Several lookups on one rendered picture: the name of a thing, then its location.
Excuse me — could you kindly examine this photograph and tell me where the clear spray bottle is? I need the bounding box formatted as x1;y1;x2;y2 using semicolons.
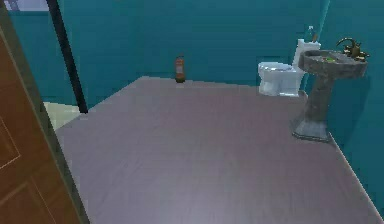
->
305;25;315;43

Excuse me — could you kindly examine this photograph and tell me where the black shower frame post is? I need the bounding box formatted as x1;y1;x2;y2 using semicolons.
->
45;0;89;115

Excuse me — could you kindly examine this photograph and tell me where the brown wooden room door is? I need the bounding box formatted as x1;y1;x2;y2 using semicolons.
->
0;6;91;224

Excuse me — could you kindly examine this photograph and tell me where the red brown bottle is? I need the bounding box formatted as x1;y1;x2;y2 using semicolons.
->
174;55;186;84

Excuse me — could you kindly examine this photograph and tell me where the white toilet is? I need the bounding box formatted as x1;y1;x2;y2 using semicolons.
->
257;38;322;98

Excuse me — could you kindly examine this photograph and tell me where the brass sink faucet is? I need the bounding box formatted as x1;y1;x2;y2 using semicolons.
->
335;37;371;62

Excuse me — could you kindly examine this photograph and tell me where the grey stone pedestal sink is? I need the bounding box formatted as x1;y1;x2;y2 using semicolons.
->
291;49;369;143

